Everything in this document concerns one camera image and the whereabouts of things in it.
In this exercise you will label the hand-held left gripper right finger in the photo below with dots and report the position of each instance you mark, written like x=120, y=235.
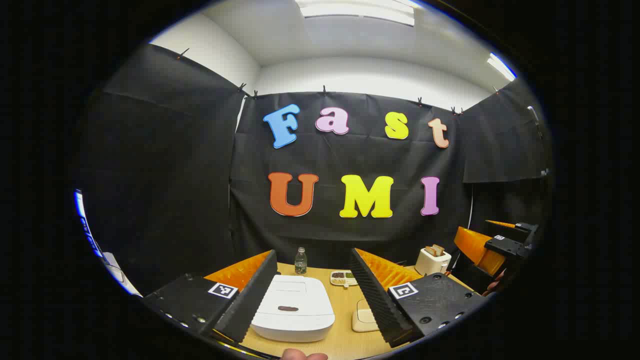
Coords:
x=372, y=295

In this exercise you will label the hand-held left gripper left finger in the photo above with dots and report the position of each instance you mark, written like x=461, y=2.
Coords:
x=252, y=295

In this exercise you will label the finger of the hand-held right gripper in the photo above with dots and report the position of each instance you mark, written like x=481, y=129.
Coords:
x=525, y=228
x=507, y=246

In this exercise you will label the clear plastic rice container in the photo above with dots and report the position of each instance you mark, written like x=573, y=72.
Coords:
x=362, y=325

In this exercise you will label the white rice cooker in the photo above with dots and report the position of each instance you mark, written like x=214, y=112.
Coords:
x=295, y=310

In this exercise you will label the white divided condiment dish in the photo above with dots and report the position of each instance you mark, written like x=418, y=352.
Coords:
x=342, y=279

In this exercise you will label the clear water bottle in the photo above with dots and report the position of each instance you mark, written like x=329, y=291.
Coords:
x=300, y=262

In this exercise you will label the white toaster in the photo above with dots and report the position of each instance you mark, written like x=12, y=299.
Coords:
x=430, y=265

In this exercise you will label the toasted bread slice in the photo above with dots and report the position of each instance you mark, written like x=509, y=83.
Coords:
x=430, y=251
x=440, y=248

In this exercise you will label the black backdrop cloth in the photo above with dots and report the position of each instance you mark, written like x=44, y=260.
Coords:
x=350, y=155

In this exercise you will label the small ceiling light panel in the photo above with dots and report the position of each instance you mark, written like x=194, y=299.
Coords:
x=501, y=66

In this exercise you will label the long ceiling light panel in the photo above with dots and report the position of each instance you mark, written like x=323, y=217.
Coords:
x=357, y=10

